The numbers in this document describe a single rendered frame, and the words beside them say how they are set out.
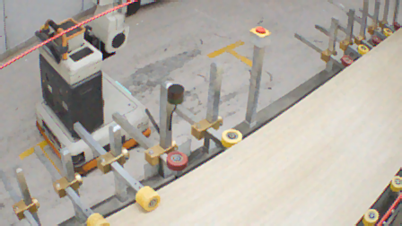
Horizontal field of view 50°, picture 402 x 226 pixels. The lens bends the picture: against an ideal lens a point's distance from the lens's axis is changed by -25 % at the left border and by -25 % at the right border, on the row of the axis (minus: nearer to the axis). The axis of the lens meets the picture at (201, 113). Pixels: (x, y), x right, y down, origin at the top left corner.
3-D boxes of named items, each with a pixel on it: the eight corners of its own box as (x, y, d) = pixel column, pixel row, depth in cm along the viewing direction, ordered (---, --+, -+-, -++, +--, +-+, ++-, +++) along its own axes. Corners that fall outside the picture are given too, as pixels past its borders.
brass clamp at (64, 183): (53, 190, 186) (51, 181, 182) (76, 178, 193) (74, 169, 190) (61, 199, 182) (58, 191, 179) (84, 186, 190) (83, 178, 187)
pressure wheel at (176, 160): (161, 176, 216) (161, 155, 209) (177, 168, 221) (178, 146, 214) (175, 187, 212) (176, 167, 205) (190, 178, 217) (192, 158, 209)
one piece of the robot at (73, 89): (77, 157, 307) (67, 42, 254) (42, 112, 336) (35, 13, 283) (117, 135, 325) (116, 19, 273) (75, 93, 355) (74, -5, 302)
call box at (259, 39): (248, 44, 231) (249, 30, 226) (258, 39, 235) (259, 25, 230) (260, 51, 227) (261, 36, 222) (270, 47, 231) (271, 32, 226)
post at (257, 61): (242, 124, 259) (252, 43, 231) (249, 119, 262) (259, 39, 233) (249, 128, 257) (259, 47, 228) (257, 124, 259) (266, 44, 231)
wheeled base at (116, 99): (75, 181, 309) (70, 152, 293) (35, 128, 343) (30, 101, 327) (153, 139, 346) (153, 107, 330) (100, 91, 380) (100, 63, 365)
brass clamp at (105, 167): (96, 166, 200) (95, 157, 196) (121, 152, 207) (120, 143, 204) (105, 176, 196) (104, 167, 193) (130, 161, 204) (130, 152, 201)
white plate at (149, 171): (144, 180, 227) (143, 163, 220) (188, 154, 241) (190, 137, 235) (144, 180, 226) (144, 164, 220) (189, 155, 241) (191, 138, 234)
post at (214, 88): (202, 152, 246) (210, 62, 216) (208, 149, 248) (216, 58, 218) (208, 157, 244) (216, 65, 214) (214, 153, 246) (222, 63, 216)
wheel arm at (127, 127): (111, 120, 236) (111, 113, 234) (117, 117, 238) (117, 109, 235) (176, 178, 213) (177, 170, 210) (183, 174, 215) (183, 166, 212)
